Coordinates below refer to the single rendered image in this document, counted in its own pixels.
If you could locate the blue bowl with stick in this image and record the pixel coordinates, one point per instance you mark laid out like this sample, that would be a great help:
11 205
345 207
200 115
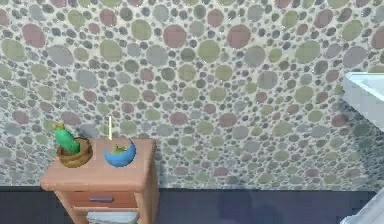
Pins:
120 156

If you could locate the light wooden stand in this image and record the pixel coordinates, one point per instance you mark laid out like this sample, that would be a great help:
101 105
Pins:
100 178

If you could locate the green cactus in brown pot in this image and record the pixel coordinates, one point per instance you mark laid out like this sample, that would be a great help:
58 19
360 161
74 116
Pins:
70 150

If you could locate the white folded towel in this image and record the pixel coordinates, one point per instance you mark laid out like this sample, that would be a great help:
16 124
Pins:
112 218

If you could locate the white bathtub edge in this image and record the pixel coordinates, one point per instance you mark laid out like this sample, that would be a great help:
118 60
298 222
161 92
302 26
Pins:
368 211

